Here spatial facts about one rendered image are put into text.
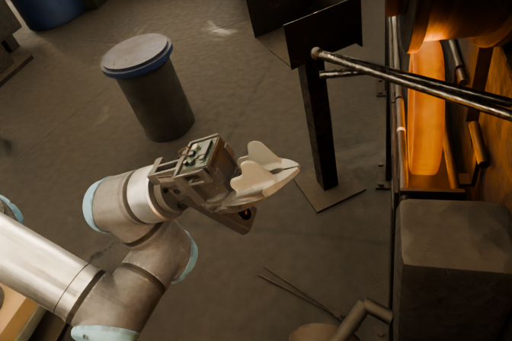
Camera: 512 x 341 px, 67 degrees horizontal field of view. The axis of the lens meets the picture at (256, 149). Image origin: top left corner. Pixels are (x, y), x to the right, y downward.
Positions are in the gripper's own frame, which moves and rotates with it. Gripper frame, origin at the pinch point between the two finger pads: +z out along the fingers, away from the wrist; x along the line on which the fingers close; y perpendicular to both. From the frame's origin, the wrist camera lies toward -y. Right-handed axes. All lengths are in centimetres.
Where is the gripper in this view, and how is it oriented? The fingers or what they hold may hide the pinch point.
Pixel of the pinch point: (292, 173)
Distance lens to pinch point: 50.9
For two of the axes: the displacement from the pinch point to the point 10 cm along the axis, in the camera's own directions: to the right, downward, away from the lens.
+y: -5.0, -6.8, -5.3
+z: 8.4, -2.2, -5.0
